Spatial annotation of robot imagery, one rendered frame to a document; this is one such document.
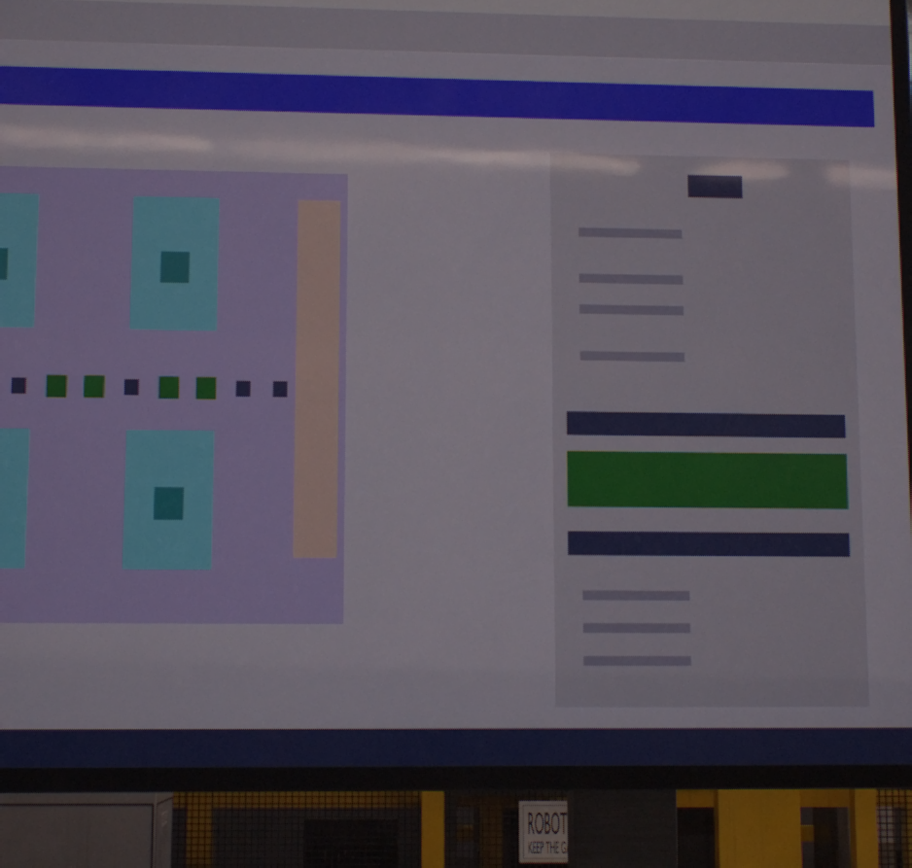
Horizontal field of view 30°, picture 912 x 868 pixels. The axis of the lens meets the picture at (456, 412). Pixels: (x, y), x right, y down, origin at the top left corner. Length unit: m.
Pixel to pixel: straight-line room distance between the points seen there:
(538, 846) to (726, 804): 0.87
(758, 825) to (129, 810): 2.80
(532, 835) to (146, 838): 1.82
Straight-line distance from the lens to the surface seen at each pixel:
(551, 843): 8.00
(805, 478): 1.17
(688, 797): 9.18
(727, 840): 8.03
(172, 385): 1.13
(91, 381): 1.14
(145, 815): 7.20
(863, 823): 8.17
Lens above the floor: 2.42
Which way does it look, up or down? 9 degrees up
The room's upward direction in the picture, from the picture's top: straight up
